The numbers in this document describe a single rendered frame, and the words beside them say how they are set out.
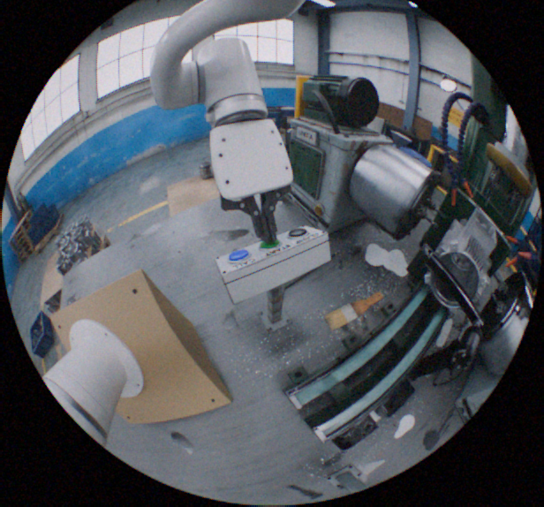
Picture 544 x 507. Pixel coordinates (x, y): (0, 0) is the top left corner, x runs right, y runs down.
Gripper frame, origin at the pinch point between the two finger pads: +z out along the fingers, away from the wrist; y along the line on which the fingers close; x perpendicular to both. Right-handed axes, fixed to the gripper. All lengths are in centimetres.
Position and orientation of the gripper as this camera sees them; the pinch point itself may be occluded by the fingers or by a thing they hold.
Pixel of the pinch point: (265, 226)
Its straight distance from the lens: 27.7
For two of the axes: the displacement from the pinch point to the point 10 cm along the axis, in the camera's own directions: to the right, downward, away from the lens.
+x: -4.1, -2.0, 8.9
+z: 2.3, 9.2, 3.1
